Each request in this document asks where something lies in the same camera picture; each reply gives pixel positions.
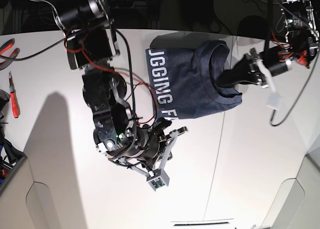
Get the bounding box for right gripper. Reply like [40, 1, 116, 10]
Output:
[132, 118, 172, 167]

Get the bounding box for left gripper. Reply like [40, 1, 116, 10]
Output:
[214, 47, 269, 89]

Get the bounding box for blue t-shirt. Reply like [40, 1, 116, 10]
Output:
[145, 40, 242, 120]

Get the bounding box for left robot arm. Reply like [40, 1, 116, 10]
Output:
[215, 0, 320, 88]

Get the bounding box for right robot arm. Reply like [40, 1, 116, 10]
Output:
[54, 0, 174, 168]

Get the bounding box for black thin rod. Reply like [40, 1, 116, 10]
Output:
[173, 222, 230, 227]

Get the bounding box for black bag with items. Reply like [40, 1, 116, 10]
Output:
[0, 89, 27, 192]

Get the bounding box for red grey pliers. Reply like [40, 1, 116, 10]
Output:
[0, 38, 20, 71]

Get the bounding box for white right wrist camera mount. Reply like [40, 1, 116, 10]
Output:
[126, 126, 188, 191]

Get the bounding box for red handled screwdriver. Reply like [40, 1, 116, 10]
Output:
[9, 71, 20, 118]

